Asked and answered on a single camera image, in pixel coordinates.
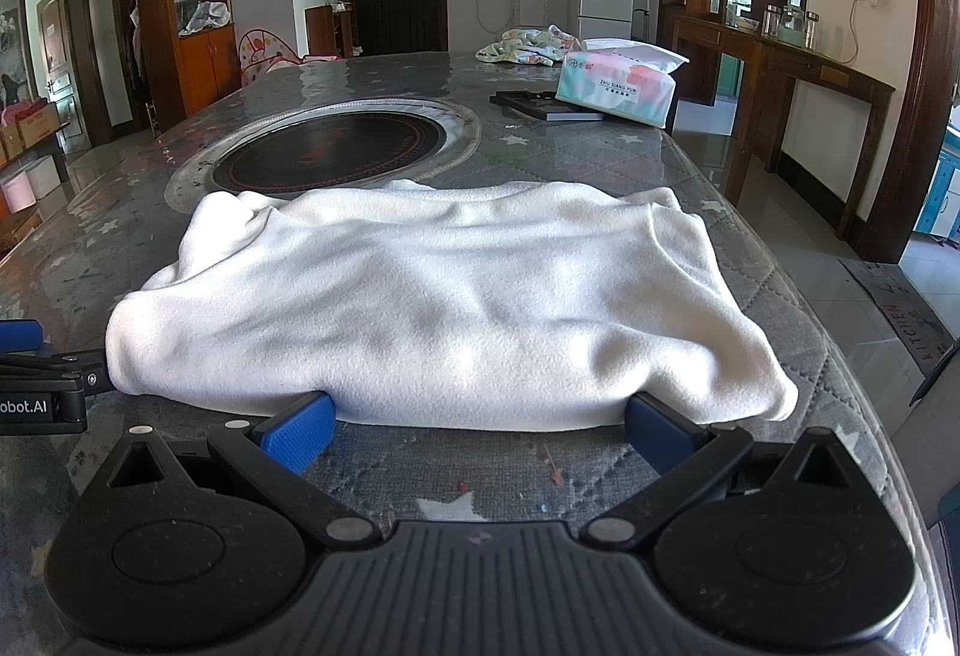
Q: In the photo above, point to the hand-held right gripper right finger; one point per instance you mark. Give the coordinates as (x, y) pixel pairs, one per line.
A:
(658, 435)

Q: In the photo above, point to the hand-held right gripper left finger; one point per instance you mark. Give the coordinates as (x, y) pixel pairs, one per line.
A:
(296, 432)

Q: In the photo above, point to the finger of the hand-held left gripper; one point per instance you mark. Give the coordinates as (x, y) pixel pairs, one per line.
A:
(67, 367)
(21, 334)

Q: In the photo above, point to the white garment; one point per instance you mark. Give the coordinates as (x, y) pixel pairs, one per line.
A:
(450, 303)

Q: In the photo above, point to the white storage box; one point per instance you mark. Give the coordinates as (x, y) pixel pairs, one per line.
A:
(34, 183)

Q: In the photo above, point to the cardboard box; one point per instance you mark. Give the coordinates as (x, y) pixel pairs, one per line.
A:
(34, 131)

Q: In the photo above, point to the grey kitchen floor mat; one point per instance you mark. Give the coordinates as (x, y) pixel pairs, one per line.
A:
(896, 311)

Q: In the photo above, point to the round black induction cooktop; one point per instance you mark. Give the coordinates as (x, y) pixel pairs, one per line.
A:
(337, 149)

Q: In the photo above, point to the tall wooden shelf cabinet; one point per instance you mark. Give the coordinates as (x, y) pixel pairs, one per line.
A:
(199, 48)

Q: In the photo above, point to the pastel tissue pack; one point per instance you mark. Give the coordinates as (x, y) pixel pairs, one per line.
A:
(615, 86)

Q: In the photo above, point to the black flat tray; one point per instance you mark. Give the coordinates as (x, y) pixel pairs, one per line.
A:
(525, 103)

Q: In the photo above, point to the polka dot play tent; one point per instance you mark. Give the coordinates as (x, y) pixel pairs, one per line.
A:
(262, 52)

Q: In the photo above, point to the blue cabinet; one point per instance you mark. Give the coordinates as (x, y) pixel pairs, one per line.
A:
(941, 191)

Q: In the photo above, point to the wooden console table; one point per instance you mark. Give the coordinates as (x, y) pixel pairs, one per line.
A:
(810, 71)

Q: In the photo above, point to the small wooden side cabinet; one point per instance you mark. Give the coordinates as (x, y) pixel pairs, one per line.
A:
(326, 29)

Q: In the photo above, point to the floral crumpled cloth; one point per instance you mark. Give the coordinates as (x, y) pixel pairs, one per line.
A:
(525, 47)

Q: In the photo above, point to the glass jar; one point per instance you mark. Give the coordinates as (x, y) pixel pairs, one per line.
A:
(772, 20)
(811, 29)

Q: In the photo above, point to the white water dispenser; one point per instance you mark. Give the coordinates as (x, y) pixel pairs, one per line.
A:
(529, 5)

